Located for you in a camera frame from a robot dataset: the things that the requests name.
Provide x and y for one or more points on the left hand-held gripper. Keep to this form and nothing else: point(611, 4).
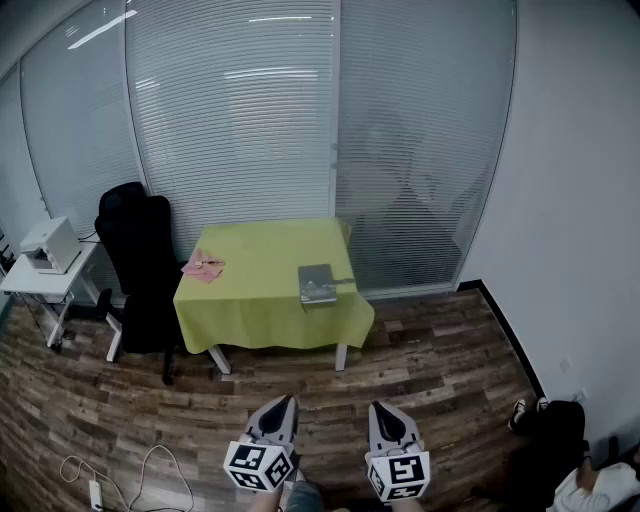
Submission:
point(257, 465)

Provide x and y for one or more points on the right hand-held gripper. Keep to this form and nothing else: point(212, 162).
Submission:
point(400, 472)

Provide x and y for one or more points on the grey book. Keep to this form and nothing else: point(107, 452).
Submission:
point(316, 285)

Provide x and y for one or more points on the person's left forearm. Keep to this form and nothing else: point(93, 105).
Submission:
point(269, 502)

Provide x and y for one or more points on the person's right forearm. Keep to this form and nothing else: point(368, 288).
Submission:
point(404, 506)

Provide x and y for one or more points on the person's leg in jeans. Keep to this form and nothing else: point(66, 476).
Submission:
point(304, 497)

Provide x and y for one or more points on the yellow-green tablecloth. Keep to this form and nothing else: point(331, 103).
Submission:
point(260, 305)

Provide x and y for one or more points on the pink cloth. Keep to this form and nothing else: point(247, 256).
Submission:
point(202, 270)

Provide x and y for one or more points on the black high-back office chair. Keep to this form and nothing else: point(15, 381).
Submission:
point(137, 250)

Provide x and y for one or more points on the white side desk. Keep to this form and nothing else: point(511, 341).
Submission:
point(30, 282)

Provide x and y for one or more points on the white printer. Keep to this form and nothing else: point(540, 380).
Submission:
point(52, 245)

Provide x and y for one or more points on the glass panel with white blinds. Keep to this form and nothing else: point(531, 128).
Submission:
point(15, 165)
point(235, 125)
point(425, 150)
point(80, 125)

